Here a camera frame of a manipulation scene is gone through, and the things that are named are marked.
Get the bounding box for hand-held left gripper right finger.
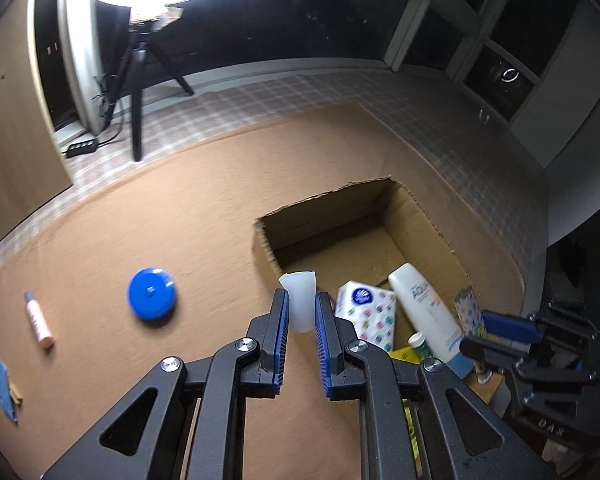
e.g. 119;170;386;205
314;290;556;480

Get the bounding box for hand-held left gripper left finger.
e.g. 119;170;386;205
40;287;291;480

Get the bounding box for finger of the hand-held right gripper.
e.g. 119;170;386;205
459;336;534;369
482;311;547;344

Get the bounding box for translucent white cup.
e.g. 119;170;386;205
278;270;318;333

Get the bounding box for printed white tube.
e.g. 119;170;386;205
454;285;488;338

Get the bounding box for star-printed white tissue pack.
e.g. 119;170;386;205
335;281;398;352

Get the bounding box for small green and white bottle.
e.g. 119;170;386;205
407;331;437;365

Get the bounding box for large white bottle blue cap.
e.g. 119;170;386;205
387;263;473;380

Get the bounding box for yellow and black notebook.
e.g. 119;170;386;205
389;345;431;466

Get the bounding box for cardboard box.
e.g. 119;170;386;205
252;176;526;406

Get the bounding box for blue round tin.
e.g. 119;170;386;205
127;266;177;328

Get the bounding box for pink tube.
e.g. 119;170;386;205
23;289;56;350

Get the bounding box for brown mat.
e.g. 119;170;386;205
0;101;526;480

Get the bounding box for grey checked cloth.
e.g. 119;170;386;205
0;67;548;286

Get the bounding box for black tripod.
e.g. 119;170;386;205
100;7;196;162

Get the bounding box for black power strip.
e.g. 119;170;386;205
64;137;101;159

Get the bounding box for black cable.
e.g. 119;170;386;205
92;75;131;146

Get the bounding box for white window frame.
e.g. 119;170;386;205
330;0;581;126

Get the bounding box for white door frame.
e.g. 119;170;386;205
27;0;111;133

